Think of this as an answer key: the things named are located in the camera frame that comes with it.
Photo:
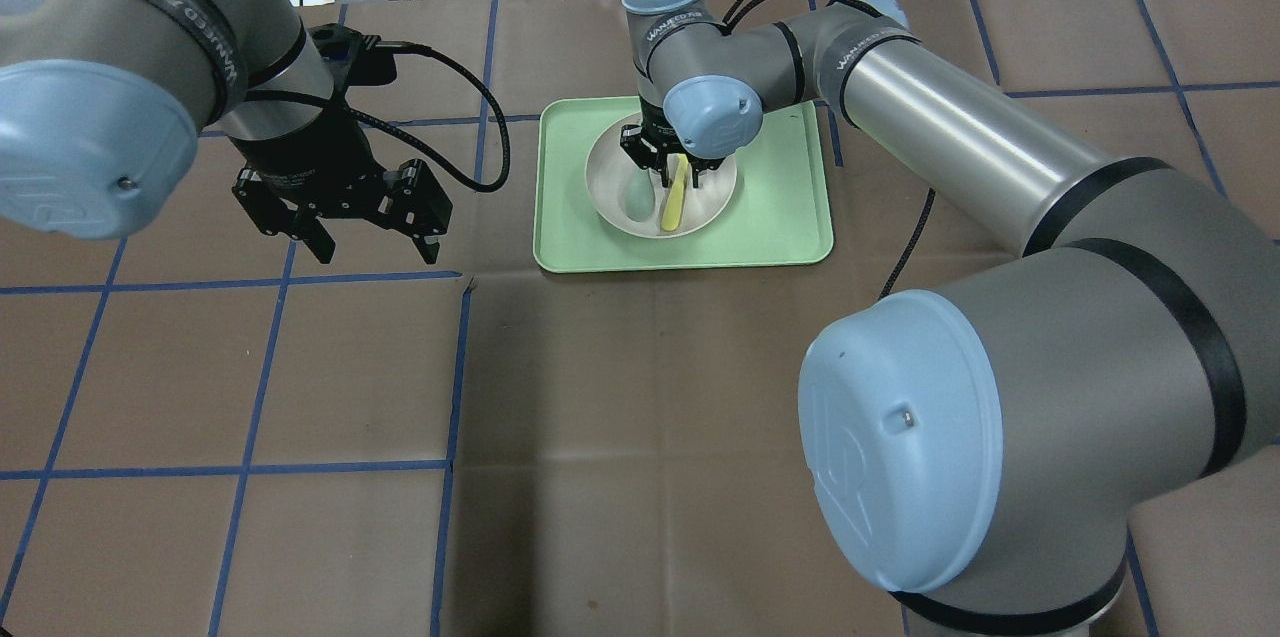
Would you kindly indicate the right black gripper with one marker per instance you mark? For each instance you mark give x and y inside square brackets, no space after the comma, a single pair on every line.
[650,131]

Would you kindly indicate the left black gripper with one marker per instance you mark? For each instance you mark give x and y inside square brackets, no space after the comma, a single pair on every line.
[305,155]

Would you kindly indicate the yellow plastic fork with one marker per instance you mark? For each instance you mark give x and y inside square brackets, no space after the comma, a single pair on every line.
[673,208]

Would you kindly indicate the white round plate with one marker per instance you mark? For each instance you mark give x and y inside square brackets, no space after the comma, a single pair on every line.
[607,169]

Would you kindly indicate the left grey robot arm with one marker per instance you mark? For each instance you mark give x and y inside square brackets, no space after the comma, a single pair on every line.
[103,102]

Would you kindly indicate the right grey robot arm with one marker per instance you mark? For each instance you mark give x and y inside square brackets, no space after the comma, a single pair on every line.
[976,448]

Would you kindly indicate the grey-green spoon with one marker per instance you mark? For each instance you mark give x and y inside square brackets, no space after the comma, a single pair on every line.
[638,196]

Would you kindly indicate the light green tray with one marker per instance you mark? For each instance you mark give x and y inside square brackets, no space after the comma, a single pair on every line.
[779,214]

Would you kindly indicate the brown paper table cover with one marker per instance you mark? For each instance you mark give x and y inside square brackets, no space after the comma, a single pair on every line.
[206,433]

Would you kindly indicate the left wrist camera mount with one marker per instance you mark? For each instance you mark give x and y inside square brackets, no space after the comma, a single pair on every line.
[355,59]

